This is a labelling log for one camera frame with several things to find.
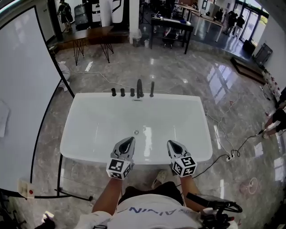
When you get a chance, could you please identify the white floor cable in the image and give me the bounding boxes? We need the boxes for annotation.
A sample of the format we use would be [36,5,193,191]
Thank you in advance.
[205,91,241,157]

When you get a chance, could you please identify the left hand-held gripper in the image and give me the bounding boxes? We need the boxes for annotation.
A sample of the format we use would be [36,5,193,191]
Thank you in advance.
[106,137,136,180]

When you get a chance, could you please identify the low wooden platform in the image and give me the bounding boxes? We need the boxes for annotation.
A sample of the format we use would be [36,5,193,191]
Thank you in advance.
[230,57,267,85]

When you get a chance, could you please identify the black metal table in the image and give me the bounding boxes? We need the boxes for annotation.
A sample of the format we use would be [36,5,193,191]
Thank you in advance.
[151,17,194,55]

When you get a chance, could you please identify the black framed whiteboard on stand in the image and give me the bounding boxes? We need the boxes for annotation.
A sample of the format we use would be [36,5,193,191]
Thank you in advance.
[0,5,93,201]

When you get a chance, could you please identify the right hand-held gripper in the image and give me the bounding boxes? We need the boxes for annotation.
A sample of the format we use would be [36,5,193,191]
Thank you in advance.
[167,140,198,178]

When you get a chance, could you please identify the person's white t-shirt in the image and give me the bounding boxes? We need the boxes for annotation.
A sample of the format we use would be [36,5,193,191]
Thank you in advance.
[77,193,237,229]

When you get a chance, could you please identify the dark grey suitcase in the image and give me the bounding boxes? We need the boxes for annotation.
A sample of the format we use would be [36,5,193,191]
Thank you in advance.
[74,4,89,31]

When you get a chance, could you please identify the white bathtub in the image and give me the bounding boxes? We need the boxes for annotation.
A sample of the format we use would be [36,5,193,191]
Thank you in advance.
[59,93,213,165]

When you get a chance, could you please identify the pink floor ring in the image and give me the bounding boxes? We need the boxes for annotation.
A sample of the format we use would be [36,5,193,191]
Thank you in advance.
[240,177,259,195]

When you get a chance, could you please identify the white box with red button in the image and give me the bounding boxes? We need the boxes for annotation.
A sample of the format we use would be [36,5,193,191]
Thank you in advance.
[17,178,36,199]

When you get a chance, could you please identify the person's right shoe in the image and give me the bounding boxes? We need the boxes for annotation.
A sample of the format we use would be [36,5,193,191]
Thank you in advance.
[151,170,168,189]

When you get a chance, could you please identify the glass entrance doors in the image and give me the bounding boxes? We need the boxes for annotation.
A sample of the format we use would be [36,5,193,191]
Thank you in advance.
[232,0,269,43]

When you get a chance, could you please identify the person's right forearm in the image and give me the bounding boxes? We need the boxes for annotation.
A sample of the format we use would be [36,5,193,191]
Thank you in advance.
[178,175,202,202]

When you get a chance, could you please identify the wooden table with hairpin legs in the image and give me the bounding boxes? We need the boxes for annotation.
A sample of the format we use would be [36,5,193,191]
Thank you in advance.
[63,25,115,66]

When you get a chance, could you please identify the long wooden table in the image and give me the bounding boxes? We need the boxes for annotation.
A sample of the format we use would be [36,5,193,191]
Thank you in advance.
[178,3,224,43]

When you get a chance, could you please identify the black floor cable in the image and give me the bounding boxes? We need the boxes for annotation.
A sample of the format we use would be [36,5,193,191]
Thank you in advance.
[192,131,270,179]

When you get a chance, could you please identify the person's left forearm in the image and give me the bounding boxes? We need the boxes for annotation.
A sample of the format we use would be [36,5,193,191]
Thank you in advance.
[91,178,123,216]

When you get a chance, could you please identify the person's black shorts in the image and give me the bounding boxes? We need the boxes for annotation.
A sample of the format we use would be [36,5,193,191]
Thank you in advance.
[119,181,185,205]

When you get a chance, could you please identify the black field monitor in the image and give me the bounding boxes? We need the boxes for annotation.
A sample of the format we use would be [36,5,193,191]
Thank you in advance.
[185,192,243,213]

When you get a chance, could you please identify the grey trash bin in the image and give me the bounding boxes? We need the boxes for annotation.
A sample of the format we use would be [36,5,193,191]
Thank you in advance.
[132,29,143,47]

